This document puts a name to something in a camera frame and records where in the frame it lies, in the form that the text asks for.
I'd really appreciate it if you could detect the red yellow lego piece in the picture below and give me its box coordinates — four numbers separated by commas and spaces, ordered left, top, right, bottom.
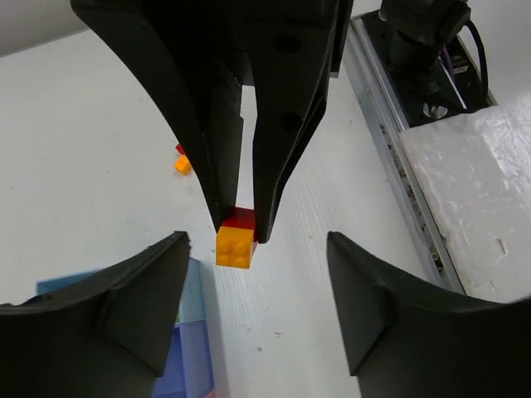
216, 207, 258, 269

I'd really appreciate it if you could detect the aluminium rail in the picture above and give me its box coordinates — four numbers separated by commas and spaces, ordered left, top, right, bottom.
343, 17, 465, 294

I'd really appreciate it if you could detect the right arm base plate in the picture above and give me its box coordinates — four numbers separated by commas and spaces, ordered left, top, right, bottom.
359, 1, 494, 128

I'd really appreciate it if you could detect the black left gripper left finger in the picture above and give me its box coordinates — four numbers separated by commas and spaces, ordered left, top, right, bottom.
1, 231, 190, 397

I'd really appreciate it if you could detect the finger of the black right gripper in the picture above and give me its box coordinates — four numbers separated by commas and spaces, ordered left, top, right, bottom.
248, 1, 353, 243
71, 1, 243, 229

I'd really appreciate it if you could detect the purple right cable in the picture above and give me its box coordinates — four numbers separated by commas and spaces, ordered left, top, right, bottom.
439, 20, 490, 113

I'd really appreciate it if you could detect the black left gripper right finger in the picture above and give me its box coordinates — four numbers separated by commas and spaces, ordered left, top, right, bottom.
327, 232, 530, 397

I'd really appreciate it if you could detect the orange lego brick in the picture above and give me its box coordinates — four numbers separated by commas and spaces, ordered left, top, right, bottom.
174, 143, 192, 175

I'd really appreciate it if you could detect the light blue bin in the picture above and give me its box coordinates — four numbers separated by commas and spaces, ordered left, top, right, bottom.
36, 256, 207, 324

